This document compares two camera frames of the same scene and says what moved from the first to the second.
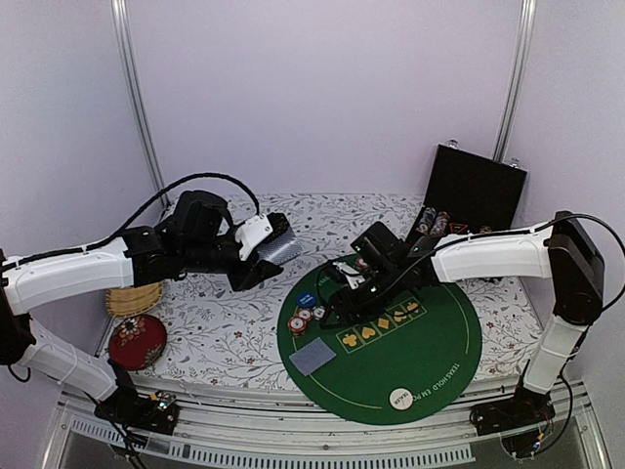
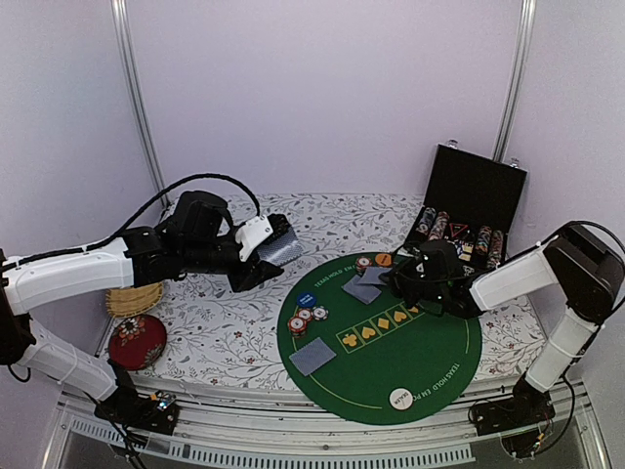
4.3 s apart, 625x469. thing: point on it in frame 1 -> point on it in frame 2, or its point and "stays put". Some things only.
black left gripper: [252, 274] stays put
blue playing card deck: [282, 249] stays put
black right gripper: [338, 300] -> [396, 278]
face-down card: [312, 356] stays put
